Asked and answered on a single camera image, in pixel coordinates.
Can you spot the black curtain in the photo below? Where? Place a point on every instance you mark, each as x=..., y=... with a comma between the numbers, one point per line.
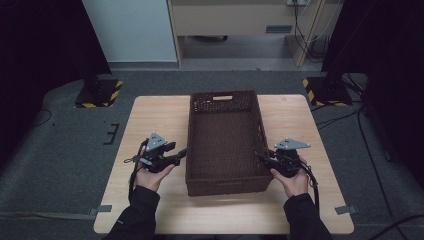
x=393, y=66
x=40, y=50

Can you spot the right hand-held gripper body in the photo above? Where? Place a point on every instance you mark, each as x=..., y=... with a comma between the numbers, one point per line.
x=288, y=163

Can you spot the black stand with striped base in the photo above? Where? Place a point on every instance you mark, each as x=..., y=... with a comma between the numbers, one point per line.
x=100, y=95
x=328, y=91

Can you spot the brown woven basket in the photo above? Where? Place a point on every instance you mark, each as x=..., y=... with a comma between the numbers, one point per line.
x=223, y=146

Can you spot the person's left hand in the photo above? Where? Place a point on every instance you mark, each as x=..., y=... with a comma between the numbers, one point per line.
x=151, y=180

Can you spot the white power strip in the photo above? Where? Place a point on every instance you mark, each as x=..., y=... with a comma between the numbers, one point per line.
x=297, y=2

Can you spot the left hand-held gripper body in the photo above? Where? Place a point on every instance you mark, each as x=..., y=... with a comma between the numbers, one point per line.
x=155, y=156

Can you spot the person's right hand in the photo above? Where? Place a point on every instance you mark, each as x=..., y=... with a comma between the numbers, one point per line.
x=295, y=185

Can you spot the light wooden cabinet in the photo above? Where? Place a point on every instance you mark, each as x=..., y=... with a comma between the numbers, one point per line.
x=233, y=20

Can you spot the white panel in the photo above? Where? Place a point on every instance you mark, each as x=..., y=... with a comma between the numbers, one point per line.
x=133, y=30

